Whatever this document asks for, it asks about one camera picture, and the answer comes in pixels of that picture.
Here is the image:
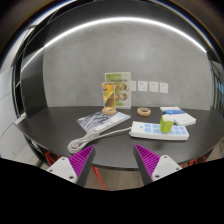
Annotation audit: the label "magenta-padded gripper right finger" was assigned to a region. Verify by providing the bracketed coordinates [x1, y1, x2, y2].
[133, 143, 183, 186]

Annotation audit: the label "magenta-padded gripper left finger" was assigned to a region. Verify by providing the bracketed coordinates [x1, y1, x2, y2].
[45, 144, 97, 188]

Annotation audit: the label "green and white charger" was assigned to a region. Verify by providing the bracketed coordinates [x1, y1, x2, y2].
[159, 114, 175, 134]

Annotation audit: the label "white power strip blue sockets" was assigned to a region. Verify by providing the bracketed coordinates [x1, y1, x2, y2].
[129, 121, 190, 141]

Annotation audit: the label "white booklet with blue band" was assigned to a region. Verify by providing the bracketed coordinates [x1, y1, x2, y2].
[159, 105, 198, 127]

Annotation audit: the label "beige tape roll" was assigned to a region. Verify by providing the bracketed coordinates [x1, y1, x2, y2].
[136, 106, 152, 117]

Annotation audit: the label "grey printed magazine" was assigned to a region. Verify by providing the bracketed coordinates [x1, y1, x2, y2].
[76, 110, 132, 134]

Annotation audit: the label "large acrylic sign green poster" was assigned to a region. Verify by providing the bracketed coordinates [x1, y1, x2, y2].
[104, 71, 132, 110]

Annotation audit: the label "black-framed glass partition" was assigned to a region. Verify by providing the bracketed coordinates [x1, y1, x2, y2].
[209, 59, 224, 116]

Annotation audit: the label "long ceiling light strip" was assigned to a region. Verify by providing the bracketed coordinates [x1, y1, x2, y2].
[19, 15, 208, 73]

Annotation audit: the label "white power strip cable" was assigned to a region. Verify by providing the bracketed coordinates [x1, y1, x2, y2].
[66, 126, 133, 155]

